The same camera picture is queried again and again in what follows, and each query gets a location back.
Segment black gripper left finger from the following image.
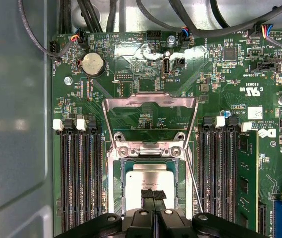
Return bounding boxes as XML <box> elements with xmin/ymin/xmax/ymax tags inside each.
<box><xmin>54</xmin><ymin>188</ymin><xmax>156</xmax><ymax>238</ymax></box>

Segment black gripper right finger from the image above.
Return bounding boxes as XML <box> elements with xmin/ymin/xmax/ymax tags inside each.
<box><xmin>154</xmin><ymin>189</ymin><xmax>270</xmax><ymax>238</ymax></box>

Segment silver topped CPU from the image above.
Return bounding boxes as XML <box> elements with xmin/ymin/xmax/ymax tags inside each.
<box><xmin>120</xmin><ymin>158</ymin><xmax>181</xmax><ymax>214</ymax></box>

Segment metal wire locking lever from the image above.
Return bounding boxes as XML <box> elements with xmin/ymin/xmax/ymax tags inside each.
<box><xmin>185</xmin><ymin>147</ymin><xmax>204</xmax><ymax>214</ymax></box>

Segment metal socket cover frame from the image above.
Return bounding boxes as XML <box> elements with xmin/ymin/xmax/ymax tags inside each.
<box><xmin>102</xmin><ymin>92</ymin><xmax>199</xmax><ymax>151</ymax></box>

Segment CPU socket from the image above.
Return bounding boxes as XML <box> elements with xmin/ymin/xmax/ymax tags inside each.
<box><xmin>106</xmin><ymin>132</ymin><xmax>193</xmax><ymax>221</ymax></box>

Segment RAM slot with black clips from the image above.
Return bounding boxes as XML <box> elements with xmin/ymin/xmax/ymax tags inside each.
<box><xmin>63</xmin><ymin>119</ymin><xmax>83</xmax><ymax>231</ymax></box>
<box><xmin>224</xmin><ymin>116</ymin><xmax>239</xmax><ymax>224</ymax></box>
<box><xmin>87</xmin><ymin>118</ymin><xmax>105</xmax><ymax>229</ymax></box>
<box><xmin>197</xmin><ymin>116</ymin><xmax>212</xmax><ymax>224</ymax></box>

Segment RAM slot with white clips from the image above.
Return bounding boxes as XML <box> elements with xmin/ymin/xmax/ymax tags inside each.
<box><xmin>239</xmin><ymin>122</ymin><xmax>253</xmax><ymax>133</ymax></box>
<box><xmin>52</xmin><ymin>119</ymin><xmax>72</xmax><ymax>233</ymax></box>
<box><xmin>209</xmin><ymin>116</ymin><xmax>226</xmax><ymax>224</ymax></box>
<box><xmin>76</xmin><ymin>119</ymin><xmax>94</xmax><ymax>230</ymax></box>

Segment blue expansion slot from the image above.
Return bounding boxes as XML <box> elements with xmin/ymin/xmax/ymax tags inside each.
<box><xmin>272</xmin><ymin>200</ymin><xmax>282</xmax><ymax>238</ymax></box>

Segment green RAM stick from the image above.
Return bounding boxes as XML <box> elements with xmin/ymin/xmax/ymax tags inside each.
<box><xmin>237</xmin><ymin>130</ymin><xmax>260</xmax><ymax>233</ymax></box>

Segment green motherboard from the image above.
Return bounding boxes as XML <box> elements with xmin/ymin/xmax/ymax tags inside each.
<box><xmin>49</xmin><ymin>28</ymin><xmax>282</xmax><ymax>238</ymax></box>

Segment round coin battery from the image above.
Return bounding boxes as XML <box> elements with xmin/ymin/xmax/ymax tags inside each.
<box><xmin>77</xmin><ymin>51</ymin><xmax>106</xmax><ymax>78</ymax></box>

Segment black and silver PC case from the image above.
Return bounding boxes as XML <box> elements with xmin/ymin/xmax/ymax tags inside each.
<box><xmin>0</xmin><ymin>0</ymin><xmax>282</xmax><ymax>238</ymax></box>

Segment sleeved wire with blue-red plug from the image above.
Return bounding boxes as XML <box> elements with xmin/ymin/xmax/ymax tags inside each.
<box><xmin>135</xmin><ymin>0</ymin><xmax>192</xmax><ymax>48</ymax></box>

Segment grey fan wire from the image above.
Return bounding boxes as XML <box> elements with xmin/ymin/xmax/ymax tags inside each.
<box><xmin>18</xmin><ymin>0</ymin><xmax>89</xmax><ymax>61</ymax></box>

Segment thick black sleeved cable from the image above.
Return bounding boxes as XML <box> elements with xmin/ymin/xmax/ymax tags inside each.
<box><xmin>169</xmin><ymin>0</ymin><xmax>282</xmax><ymax>38</ymax></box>

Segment wire with multicolour plug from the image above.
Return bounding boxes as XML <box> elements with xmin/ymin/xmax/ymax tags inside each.
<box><xmin>248</xmin><ymin>22</ymin><xmax>282</xmax><ymax>50</ymax></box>

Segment thin black cable pair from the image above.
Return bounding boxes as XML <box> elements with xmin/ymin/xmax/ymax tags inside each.
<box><xmin>77</xmin><ymin>0</ymin><xmax>104</xmax><ymax>33</ymax></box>

